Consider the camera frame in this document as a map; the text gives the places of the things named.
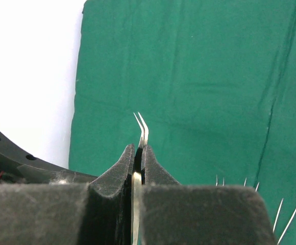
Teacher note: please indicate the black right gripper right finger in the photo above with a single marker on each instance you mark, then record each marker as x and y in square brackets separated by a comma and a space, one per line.
[172, 213]

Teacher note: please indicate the dark green surgical drape cloth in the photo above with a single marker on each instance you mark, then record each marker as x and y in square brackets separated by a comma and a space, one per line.
[215, 81]

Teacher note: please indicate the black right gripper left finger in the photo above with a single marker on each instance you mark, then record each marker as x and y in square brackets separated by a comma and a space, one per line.
[84, 213]

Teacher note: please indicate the steel forceps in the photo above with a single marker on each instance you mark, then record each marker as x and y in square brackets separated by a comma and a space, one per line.
[253, 184]

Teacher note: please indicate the curved tip steel tweezers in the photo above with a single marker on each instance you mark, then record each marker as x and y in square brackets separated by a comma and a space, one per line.
[137, 179]

